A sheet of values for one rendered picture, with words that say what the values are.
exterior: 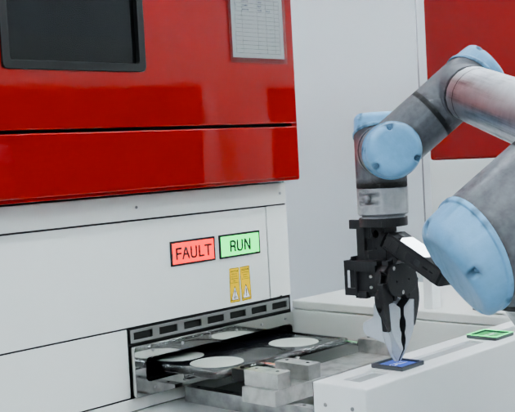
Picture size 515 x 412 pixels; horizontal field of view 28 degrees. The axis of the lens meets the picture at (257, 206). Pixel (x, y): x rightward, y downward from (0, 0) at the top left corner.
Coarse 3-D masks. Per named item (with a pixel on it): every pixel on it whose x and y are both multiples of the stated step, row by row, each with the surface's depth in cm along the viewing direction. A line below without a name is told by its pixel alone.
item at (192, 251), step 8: (200, 240) 201; (208, 240) 203; (176, 248) 196; (184, 248) 198; (192, 248) 199; (200, 248) 201; (208, 248) 203; (176, 256) 196; (184, 256) 198; (192, 256) 199; (200, 256) 201; (208, 256) 203
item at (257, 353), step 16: (240, 336) 217; (256, 336) 216; (272, 336) 215; (288, 336) 213; (304, 336) 212; (208, 352) 200; (224, 352) 200; (240, 352) 199; (256, 352) 198; (272, 352) 197; (208, 368) 186; (224, 368) 185
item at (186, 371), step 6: (150, 366) 192; (156, 366) 191; (162, 366) 190; (168, 366) 189; (174, 366) 188; (180, 366) 187; (174, 372) 188; (180, 372) 186; (186, 372) 185; (192, 372) 184; (198, 372) 183; (204, 372) 182; (210, 372) 181; (210, 378) 182
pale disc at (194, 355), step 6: (162, 354) 201; (168, 354) 201; (174, 354) 201; (180, 354) 200; (186, 354) 200; (192, 354) 200; (198, 354) 199; (162, 360) 195; (168, 360) 195; (174, 360) 194; (180, 360) 194
